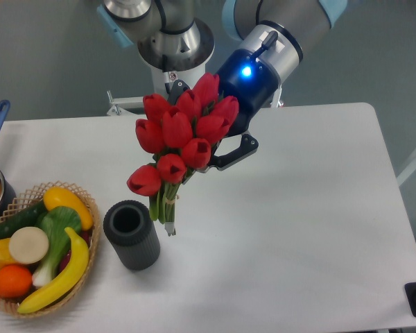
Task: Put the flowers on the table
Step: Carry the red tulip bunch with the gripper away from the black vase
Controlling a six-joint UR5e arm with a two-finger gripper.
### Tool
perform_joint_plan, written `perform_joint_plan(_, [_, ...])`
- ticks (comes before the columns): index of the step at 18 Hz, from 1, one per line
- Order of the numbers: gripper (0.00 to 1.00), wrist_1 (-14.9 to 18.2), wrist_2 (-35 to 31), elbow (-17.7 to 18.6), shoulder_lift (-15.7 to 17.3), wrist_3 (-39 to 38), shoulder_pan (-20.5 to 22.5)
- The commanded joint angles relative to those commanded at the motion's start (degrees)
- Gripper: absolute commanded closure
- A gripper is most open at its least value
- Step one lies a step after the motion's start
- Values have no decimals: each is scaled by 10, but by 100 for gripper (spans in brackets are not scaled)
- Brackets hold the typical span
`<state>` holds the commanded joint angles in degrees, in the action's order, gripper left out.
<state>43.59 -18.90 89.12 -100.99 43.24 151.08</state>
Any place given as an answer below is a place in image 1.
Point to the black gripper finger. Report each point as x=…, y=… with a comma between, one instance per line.
x=178, y=88
x=248, y=145

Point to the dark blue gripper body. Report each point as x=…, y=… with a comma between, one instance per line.
x=254, y=71

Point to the red tulip bouquet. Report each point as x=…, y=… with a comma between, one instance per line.
x=181, y=137

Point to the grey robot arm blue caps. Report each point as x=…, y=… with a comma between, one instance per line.
x=176, y=41

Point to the dark grey ribbed vase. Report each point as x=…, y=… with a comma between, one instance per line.
x=128, y=227

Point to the yellow squash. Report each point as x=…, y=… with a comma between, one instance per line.
x=59, y=196

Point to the red fruit in basket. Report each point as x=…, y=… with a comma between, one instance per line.
x=65, y=260

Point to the woven wicker basket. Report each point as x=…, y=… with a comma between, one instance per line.
x=31, y=197

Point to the green bok choy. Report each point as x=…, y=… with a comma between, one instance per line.
x=53, y=224

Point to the yellow banana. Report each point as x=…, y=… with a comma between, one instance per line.
x=64, y=282

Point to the green cucumber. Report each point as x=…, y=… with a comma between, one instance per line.
x=27, y=217

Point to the beige round sliced vegetable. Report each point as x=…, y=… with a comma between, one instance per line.
x=28, y=245

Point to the orange fruit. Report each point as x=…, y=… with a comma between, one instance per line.
x=15, y=281

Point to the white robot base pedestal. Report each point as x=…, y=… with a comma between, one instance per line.
x=163, y=83

